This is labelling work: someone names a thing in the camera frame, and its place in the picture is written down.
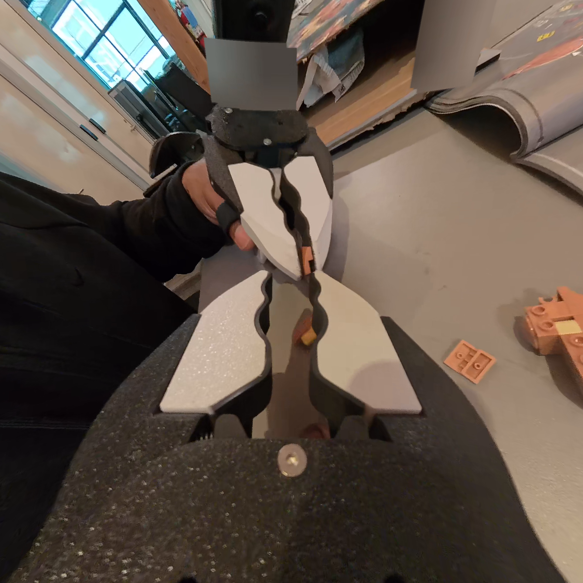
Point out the white cabinet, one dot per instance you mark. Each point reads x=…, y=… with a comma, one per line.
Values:
x=55, y=118

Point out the red fire extinguisher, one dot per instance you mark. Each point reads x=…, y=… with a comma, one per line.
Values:
x=185, y=14

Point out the brown curved brick piece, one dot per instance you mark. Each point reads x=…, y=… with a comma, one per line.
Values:
x=306, y=330

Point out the clear plastic bag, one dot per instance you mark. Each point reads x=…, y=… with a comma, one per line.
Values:
x=332, y=68

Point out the round brown brick assembly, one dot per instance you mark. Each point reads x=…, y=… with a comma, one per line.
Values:
x=556, y=328

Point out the person's left hand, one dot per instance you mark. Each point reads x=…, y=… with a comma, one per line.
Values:
x=205, y=191

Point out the grey instruction booklet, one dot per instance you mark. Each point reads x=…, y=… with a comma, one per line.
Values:
x=537, y=100

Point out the grey desk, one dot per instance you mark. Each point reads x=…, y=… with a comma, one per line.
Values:
x=437, y=273

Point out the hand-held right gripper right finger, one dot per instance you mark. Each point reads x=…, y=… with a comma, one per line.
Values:
x=364, y=355

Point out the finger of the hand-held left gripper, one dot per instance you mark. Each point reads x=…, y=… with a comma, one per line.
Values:
x=260, y=209
x=314, y=200

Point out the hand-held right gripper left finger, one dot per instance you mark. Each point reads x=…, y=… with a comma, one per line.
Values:
x=219, y=355

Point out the black office chair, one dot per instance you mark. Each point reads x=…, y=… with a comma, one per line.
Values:
x=182, y=100

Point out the small brown brick plate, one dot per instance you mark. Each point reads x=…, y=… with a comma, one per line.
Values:
x=469, y=361

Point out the cardboard box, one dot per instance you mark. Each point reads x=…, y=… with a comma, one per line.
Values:
x=373, y=100

